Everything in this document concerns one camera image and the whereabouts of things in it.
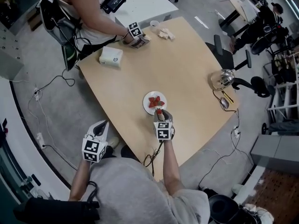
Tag person's grey shirt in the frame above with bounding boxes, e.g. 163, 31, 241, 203
88, 157, 211, 224

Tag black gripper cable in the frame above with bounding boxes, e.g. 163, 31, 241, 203
143, 139, 165, 177

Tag white shelf rack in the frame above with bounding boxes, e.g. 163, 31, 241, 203
263, 52, 299, 113

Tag black mouse cable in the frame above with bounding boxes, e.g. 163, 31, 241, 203
212, 89, 238, 113

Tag yellow pen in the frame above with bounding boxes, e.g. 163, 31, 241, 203
221, 90, 235, 105

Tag person's left forearm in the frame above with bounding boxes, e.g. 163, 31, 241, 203
68, 159, 94, 202

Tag white plate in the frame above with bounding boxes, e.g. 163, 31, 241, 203
142, 91, 168, 116

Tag black waist pack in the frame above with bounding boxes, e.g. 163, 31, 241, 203
13, 196, 101, 224

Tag white curved desk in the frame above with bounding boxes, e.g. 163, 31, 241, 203
0, 77, 72, 203

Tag person's right forearm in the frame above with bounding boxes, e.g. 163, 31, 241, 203
160, 138, 187, 197

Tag round white table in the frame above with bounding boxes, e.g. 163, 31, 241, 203
218, 0, 261, 37

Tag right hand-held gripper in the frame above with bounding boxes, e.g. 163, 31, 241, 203
153, 110, 175, 140

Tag grey metal cabinet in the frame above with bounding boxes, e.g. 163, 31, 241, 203
0, 22, 25, 82

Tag white tissue box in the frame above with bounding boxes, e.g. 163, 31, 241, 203
99, 46, 124, 68

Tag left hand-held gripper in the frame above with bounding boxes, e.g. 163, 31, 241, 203
82, 120, 110, 163

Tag thick black pack cable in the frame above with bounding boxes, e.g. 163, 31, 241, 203
87, 180, 100, 204

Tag white paper strip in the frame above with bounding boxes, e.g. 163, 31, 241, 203
194, 16, 210, 29

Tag black and green pack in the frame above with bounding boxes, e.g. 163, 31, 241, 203
61, 43, 80, 72

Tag black floor cable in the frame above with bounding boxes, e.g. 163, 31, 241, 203
43, 144, 78, 172
35, 68, 76, 95
198, 128, 242, 189

